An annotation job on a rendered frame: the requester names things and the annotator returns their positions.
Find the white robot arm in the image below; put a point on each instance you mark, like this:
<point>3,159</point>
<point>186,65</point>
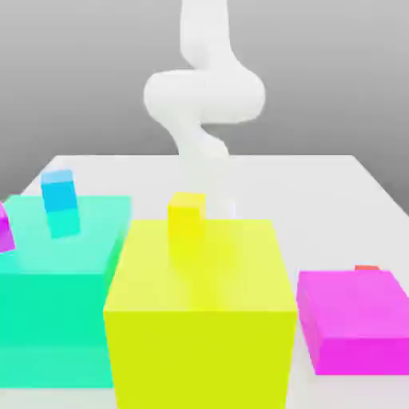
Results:
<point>204,92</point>

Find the large yellow box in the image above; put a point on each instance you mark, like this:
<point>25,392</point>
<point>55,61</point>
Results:
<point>201,319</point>

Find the small blue cube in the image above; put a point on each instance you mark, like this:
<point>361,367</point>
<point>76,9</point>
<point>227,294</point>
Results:
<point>59,195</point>

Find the small red cube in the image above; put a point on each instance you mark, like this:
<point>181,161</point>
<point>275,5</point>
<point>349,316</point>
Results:
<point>366,267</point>

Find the large magenta box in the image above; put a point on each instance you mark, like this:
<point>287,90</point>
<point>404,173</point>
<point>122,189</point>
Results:
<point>354,316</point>

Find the large turquoise box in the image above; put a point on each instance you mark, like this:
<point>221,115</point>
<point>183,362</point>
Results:
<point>54,303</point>

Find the small purple cube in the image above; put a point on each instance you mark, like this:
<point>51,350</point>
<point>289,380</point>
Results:
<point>4,231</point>

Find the small yellow cube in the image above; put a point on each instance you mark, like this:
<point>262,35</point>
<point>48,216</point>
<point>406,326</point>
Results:
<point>183,220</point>

